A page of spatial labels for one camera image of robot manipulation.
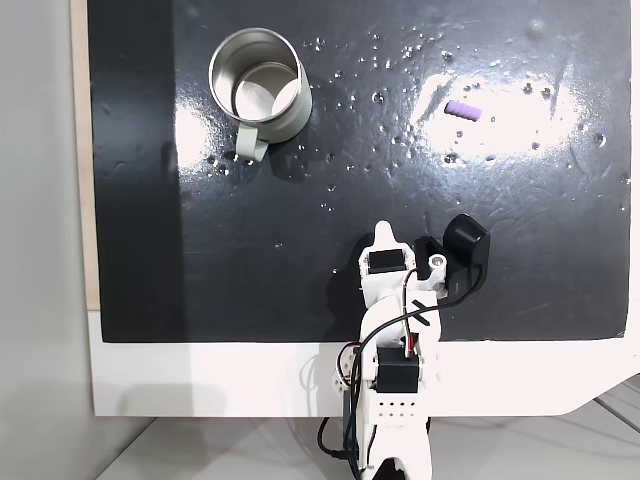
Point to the black camera box with mount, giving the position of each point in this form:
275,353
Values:
467,240

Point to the purple pen grip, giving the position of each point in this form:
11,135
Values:
463,110

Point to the steel mug pale green outside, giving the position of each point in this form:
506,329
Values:
260,80

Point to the beige wooden board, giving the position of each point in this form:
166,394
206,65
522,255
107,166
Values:
80,150

